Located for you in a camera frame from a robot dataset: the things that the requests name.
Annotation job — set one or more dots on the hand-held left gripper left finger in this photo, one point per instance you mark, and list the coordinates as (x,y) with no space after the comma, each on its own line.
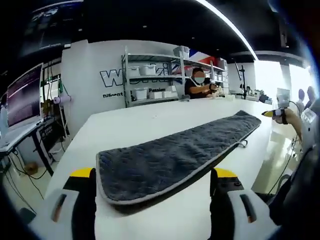
(83,212)

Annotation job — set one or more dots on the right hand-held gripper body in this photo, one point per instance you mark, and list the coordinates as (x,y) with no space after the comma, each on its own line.
(283,98)

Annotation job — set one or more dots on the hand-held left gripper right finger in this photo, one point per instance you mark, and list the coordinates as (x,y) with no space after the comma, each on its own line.
(225,215)

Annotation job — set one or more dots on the grey towel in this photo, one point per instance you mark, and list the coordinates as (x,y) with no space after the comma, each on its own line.
(162,162)

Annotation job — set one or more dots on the person's right hand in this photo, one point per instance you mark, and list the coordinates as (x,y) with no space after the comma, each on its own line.
(291,116)

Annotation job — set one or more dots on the white worn chest device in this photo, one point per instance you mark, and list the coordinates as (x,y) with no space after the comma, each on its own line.
(310,117)

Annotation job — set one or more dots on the black stand pole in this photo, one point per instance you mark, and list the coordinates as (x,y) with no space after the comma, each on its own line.
(243,80)

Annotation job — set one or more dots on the grey metal shelving unit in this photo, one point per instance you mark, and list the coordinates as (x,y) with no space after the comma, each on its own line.
(220,72)
(125,95)

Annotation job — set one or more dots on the person's dark clothing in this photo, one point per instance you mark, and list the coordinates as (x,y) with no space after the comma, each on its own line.
(297,190)

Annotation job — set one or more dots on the black sign board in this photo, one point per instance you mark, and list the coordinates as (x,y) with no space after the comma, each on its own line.
(50,136)

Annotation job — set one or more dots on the small grey object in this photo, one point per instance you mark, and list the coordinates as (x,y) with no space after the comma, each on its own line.
(185,98)

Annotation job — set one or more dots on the ceiling light strip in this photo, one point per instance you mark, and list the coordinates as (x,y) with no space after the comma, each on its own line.
(232,25)

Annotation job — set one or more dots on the white table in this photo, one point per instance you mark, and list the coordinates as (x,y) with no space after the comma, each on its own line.
(120,130)

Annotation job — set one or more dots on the red blue striped banner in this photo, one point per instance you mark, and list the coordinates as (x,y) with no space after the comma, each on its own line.
(200,58)

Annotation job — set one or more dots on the white rack stand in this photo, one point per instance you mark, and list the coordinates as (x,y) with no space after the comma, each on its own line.
(63,117)

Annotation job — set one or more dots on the white desk with black legs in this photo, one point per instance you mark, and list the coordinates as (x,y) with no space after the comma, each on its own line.
(15,140)

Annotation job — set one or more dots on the brown cardboard box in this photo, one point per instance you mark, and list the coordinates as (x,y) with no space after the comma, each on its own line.
(48,108)

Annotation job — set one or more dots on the lilac roll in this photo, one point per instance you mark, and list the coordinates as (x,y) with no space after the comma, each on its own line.
(62,100)

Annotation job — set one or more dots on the computer monitor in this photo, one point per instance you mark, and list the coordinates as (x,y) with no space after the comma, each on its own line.
(23,100)

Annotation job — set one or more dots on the green hanging item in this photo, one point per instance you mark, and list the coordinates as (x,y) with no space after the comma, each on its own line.
(61,87)

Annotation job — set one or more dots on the metal storage shelf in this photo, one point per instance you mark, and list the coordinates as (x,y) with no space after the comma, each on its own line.
(147,70)

